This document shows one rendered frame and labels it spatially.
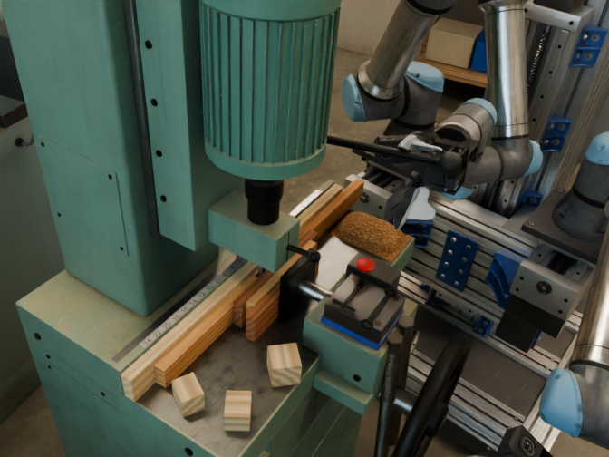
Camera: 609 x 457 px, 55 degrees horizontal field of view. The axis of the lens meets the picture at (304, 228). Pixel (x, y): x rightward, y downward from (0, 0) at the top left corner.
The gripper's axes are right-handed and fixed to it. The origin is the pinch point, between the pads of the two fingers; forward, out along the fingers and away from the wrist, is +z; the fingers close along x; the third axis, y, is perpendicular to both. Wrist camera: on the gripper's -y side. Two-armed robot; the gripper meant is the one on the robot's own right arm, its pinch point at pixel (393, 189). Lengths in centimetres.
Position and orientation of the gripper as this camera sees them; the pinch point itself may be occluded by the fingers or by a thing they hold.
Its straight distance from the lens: 94.2
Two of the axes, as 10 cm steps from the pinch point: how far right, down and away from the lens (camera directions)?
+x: 0.3, 8.3, 5.6
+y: 8.5, 2.7, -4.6
